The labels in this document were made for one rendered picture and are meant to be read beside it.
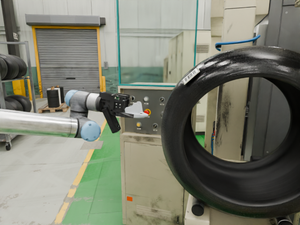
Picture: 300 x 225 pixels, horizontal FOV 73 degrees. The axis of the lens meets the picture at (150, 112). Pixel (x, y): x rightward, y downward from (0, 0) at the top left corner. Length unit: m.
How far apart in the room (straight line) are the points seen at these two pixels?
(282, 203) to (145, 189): 1.14
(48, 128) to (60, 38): 9.56
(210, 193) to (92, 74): 9.35
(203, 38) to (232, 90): 3.23
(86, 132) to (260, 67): 0.59
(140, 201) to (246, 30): 1.41
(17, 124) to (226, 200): 0.70
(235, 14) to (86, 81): 9.19
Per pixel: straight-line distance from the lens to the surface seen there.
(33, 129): 0.75
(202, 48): 4.18
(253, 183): 1.02
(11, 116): 0.75
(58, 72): 10.26
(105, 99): 0.85
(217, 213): 1.00
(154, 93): 1.48
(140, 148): 1.57
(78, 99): 0.90
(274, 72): 0.65
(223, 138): 1.09
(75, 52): 10.04
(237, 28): 1.05
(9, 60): 4.53
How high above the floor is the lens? 1.41
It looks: 13 degrees down
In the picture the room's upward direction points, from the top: straight up
